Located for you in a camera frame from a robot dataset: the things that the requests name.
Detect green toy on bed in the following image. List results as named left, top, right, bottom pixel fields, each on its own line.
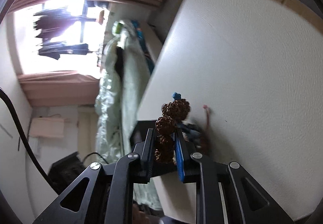
left=112, top=22, right=124, bottom=36

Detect white low table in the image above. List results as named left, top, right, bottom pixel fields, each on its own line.
left=137, top=0, right=322, bottom=220

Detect black jewelry box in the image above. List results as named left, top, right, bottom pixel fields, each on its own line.
left=130, top=120, right=156, bottom=150

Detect brown rudraksha bead bracelet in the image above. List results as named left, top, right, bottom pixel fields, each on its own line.
left=153, top=98, right=191, bottom=164

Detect green quilt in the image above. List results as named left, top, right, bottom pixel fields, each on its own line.
left=94, top=19, right=162, bottom=210

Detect black item on bed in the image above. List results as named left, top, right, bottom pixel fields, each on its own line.
left=114, top=46, right=124, bottom=81

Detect pink curtain left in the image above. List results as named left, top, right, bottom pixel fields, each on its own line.
left=18, top=71, right=99, bottom=108

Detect hanging dark clothes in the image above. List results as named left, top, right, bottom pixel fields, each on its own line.
left=33, top=8, right=89, bottom=60

